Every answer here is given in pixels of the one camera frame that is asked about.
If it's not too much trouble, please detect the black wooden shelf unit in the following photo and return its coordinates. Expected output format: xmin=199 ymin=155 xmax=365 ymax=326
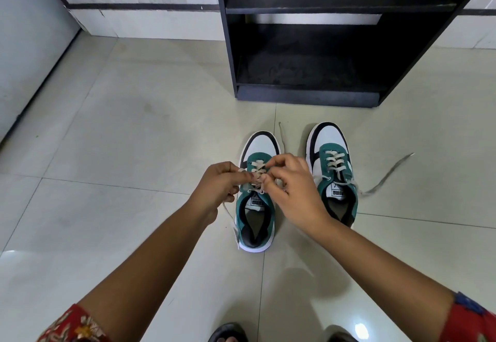
xmin=212 ymin=0 xmax=496 ymax=108

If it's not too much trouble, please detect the person's red floral left sleeve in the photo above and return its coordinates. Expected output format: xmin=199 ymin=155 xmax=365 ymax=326
xmin=36 ymin=304 xmax=112 ymax=342

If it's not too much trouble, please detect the person's right forearm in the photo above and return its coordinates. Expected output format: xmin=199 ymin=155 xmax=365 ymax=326
xmin=310 ymin=215 xmax=456 ymax=342

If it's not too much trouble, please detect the person's left forearm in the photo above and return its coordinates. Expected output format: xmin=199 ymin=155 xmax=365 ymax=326
xmin=77 ymin=202 xmax=218 ymax=342

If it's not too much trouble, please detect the person's red floral right sleeve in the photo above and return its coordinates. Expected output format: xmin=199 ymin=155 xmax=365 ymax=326
xmin=438 ymin=291 xmax=496 ymax=342

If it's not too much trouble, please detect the person's left hand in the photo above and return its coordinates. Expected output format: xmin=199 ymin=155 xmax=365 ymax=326
xmin=189 ymin=161 xmax=254 ymax=226

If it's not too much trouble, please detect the white shoelace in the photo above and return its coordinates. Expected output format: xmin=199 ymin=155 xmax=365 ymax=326
xmin=222 ymin=122 xmax=288 ymax=250
xmin=313 ymin=151 xmax=415 ymax=199

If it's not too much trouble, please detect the green and white sneaker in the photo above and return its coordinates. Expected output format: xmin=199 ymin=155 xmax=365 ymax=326
xmin=235 ymin=131 xmax=282 ymax=253
xmin=305 ymin=122 xmax=359 ymax=229

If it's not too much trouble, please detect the person's red floral sleeve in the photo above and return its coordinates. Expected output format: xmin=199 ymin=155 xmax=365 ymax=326
xmin=438 ymin=291 xmax=496 ymax=342
xmin=36 ymin=304 xmax=112 ymax=342

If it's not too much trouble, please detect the person's right hand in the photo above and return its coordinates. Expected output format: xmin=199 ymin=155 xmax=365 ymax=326
xmin=260 ymin=153 xmax=335 ymax=235

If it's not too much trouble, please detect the black sandal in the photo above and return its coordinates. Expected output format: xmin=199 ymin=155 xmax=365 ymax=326
xmin=208 ymin=322 xmax=249 ymax=342

